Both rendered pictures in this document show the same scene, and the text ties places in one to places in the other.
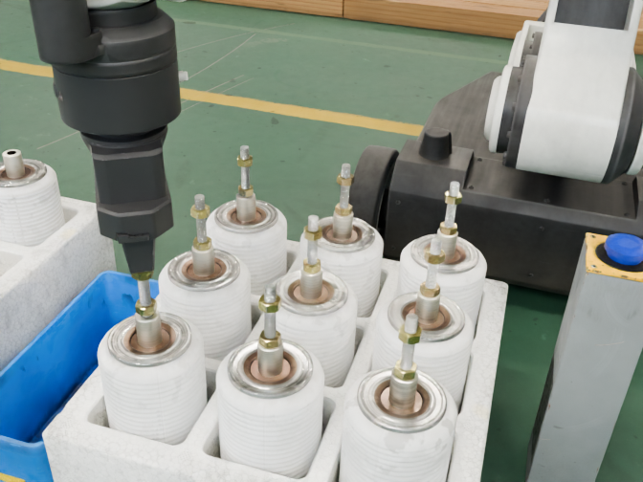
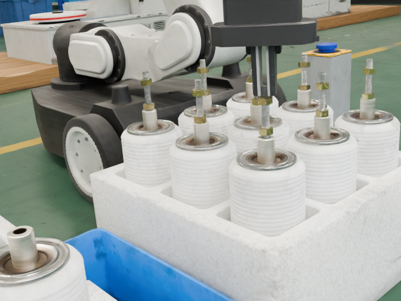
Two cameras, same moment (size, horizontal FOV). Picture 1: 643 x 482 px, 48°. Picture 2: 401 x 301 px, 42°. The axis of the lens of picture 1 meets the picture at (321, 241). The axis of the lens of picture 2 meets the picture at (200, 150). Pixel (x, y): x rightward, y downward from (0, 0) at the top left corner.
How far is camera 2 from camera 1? 0.78 m
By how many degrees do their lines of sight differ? 53
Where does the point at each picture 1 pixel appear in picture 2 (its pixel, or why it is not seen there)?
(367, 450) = (388, 138)
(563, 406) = not seen: hidden behind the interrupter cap
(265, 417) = (354, 149)
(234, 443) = (341, 184)
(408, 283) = not seen: hidden behind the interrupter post
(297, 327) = (282, 133)
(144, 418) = (302, 205)
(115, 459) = (317, 235)
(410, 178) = (128, 116)
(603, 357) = (341, 102)
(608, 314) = (339, 76)
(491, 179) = (157, 103)
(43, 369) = not seen: outside the picture
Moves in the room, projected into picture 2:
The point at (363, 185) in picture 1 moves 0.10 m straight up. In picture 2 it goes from (104, 133) to (98, 86)
